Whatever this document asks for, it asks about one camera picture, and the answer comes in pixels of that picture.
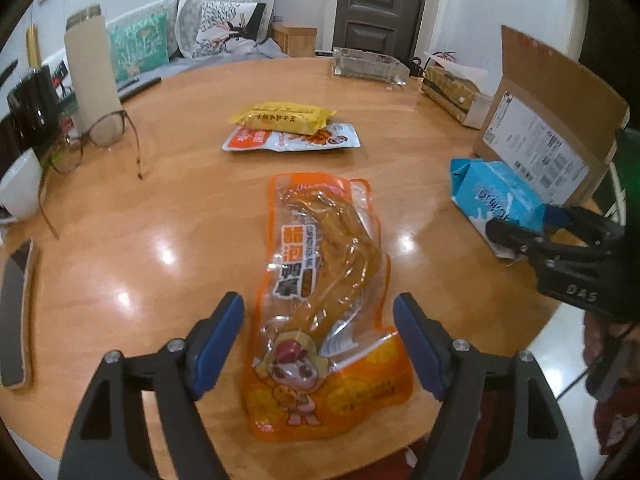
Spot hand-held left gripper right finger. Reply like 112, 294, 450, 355
392, 293, 577, 480

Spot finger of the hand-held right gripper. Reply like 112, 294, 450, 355
542, 202, 626, 242
485, 217, 553, 262

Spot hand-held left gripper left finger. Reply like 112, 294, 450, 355
59, 291, 246, 480

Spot blue milk carton pack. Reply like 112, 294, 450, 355
449, 157, 547, 261

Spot cardboard box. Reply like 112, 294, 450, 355
472, 24, 631, 207

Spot orange transparent snack packet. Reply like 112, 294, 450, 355
242, 172, 417, 444

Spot white and red snack packet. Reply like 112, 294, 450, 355
221, 122, 362, 154

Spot yellow snack packet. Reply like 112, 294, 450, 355
228, 102, 337, 136

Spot person's dark red clothing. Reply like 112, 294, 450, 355
582, 312, 640, 465

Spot wood pattern tissue box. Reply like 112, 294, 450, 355
421, 65, 497, 131

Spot red fire extinguisher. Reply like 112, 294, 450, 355
424, 49, 459, 69

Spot black phone tan case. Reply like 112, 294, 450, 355
0, 237, 41, 389

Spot clear plastic tray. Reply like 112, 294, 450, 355
332, 47, 411, 88

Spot tortoiseshell eyeglasses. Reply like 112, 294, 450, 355
37, 109, 144, 239

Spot white mug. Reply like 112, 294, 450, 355
0, 149, 49, 222

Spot dark brown door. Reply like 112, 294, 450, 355
333, 0, 432, 61

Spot black remote control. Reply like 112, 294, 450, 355
117, 77, 162, 100

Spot wooden sofa armrest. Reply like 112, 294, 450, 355
271, 22, 319, 57

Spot grey sofa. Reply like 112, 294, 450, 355
104, 0, 321, 82

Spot white thermos bottle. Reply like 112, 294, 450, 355
63, 4, 125, 134

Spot black electric kettle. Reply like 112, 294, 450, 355
6, 64, 61, 154

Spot teal cushion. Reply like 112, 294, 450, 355
106, 12, 169, 81

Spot white cushion black tree print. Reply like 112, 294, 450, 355
192, 0, 269, 59

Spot wooden stick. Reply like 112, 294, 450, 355
24, 24, 42, 69

